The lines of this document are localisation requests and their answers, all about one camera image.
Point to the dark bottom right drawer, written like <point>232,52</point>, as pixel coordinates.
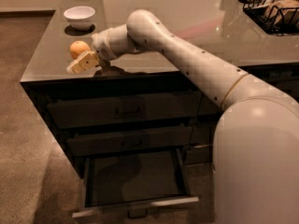
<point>198,154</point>

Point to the dark middle left drawer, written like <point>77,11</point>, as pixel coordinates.
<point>101,143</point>

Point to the dark drawer cabinet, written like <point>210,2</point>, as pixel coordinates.
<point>210,46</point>

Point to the dark top left drawer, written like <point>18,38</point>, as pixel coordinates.
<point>113,110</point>

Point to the dark top right drawer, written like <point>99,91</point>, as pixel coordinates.
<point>207,107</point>

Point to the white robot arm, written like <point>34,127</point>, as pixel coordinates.
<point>256,140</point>

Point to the dark drawer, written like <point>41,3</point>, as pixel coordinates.
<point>198,154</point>
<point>113,110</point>
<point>101,143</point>
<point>207,107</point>
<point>202,132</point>

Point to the open bottom left drawer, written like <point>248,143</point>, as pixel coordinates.
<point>133,184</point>

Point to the white bowl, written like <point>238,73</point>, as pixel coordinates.
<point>80,18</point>

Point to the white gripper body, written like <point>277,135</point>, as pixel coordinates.
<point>101,46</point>

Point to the dark middle right drawer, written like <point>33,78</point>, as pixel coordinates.
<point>202,132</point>

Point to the black wire basket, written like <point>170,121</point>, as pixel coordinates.
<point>275,17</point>

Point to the orange fruit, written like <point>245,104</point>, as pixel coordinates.
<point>77,48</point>

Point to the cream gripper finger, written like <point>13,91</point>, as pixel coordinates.
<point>85,61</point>

